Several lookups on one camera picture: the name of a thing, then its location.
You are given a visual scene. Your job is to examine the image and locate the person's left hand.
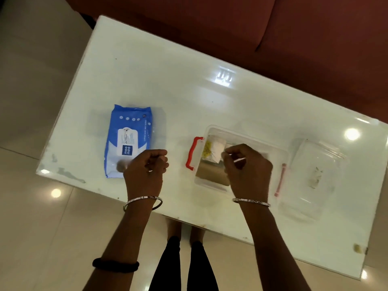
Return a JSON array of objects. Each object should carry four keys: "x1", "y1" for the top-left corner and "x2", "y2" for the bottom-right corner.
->
[{"x1": 123, "y1": 149, "x2": 169, "y2": 201}]

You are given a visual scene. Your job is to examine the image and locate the person's right hand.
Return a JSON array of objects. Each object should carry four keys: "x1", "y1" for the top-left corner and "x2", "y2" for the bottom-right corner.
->
[{"x1": 222, "y1": 144, "x2": 273, "y2": 203}]

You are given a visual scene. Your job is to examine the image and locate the person's right forearm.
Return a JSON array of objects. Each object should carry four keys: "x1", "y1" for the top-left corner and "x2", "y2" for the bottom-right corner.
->
[{"x1": 236, "y1": 202, "x2": 312, "y2": 291}]

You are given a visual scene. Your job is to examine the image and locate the person's left forearm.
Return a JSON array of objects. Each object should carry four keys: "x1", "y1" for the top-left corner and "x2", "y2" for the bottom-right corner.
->
[{"x1": 83, "y1": 198, "x2": 162, "y2": 291}]

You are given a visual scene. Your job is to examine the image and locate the white and yellow packet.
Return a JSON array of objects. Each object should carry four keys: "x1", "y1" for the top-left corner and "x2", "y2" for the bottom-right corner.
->
[{"x1": 201, "y1": 135, "x2": 227, "y2": 164}]

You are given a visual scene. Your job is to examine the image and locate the brown flat packet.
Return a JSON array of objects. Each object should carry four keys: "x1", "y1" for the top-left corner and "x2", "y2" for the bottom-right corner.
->
[{"x1": 195, "y1": 162, "x2": 231, "y2": 187}]

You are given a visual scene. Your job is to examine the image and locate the blue wet wipes pack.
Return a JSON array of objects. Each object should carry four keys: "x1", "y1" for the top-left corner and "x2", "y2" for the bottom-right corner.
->
[{"x1": 104, "y1": 104, "x2": 153, "y2": 179}]

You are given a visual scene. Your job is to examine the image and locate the silver bangle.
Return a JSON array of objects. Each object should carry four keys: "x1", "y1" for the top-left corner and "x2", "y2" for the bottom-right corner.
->
[
  {"x1": 232, "y1": 198, "x2": 271, "y2": 208},
  {"x1": 123, "y1": 196, "x2": 163, "y2": 212}
]

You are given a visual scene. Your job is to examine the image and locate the person's left foot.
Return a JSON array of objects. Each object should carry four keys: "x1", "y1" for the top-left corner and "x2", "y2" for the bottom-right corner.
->
[{"x1": 166, "y1": 217, "x2": 182, "y2": 240}]

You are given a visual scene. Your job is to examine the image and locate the person's foot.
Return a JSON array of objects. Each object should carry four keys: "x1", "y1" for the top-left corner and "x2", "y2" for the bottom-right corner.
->
[
  {"x1": 189, "y1": 226, "x2": 206, "y2": 245},
  {"x1": 166, "y1": 217, "x2": 182, "y2": 240}
]

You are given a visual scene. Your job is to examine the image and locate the clear plastic container lid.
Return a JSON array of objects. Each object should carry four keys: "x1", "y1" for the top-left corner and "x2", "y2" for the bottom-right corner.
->
[{"x1": 276, "y1": 138, "x2": 350, "y2": 224}]

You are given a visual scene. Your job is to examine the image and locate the person's right foot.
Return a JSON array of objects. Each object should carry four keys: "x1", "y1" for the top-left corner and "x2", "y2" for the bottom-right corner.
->
[{"x1": 189, "y1": 226, "x2": 206, "y2": 245}]

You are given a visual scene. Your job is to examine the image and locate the black trousers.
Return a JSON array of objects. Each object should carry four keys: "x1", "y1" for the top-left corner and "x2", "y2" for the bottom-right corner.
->
[{"x1": 148, "y1": 236, "x2": 219, "y2": 291}]

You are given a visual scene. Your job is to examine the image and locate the red sofa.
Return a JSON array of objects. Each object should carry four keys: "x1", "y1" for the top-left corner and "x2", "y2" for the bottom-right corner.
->
[{"x1": 63, "y1": 0, "x2": 388, "y2": 124}]

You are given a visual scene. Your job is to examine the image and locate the clear red-handled plastic container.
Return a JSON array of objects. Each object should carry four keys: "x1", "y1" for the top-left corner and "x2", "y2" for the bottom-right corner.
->
[{"x1": 185, "y1": 125, "x2": 289, "y2": 198}]

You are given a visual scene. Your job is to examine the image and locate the black hair tie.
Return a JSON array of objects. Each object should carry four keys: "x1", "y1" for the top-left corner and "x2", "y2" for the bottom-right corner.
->
[{"x1": 92, "y1": 258, "x2": 140, "y2": 274}]

